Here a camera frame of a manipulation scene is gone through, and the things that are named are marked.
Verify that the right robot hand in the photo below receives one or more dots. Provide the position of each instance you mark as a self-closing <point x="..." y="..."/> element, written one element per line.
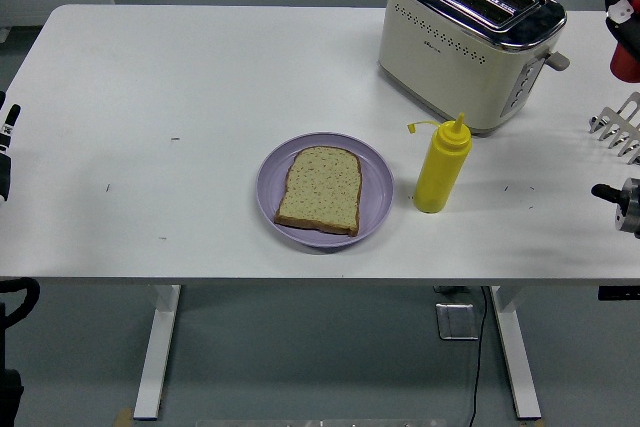
<point x="625" y="12"/>

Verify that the white table leg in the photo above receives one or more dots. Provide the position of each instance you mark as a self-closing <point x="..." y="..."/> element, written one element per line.
<point x="517" y="347"/>
<point x="157" y="347"/>

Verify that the black table control box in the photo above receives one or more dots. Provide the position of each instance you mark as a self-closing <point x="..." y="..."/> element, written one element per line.
<point x="617" y="293"/>

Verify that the metal toast rack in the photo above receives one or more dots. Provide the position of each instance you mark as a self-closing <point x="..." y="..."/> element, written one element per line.
<point x="620" y="127"/>

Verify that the red squeeze bottle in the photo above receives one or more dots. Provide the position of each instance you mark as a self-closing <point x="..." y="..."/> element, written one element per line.
<point x="627" y="67"/>

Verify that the bread slice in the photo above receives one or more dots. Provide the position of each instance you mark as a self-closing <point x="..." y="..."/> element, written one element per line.
<point x="322" y="189"/>

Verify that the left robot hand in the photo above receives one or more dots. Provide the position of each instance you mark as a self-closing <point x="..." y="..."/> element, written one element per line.
<point x="4" y="167"/>

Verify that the purple plate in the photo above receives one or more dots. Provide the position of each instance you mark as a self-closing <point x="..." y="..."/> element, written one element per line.
<point x="372" y="187"/>

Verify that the metal floor outlet plate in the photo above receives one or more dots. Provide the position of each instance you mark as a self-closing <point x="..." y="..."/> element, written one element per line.
<point x="457" y="322"/>

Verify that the yellow squeeze bottle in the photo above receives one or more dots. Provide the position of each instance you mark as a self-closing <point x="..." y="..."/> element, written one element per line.
<point x="440" y="172"/>

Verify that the cream and chrome toaster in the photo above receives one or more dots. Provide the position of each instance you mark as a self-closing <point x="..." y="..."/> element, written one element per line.
<point x="450" y="62"/>

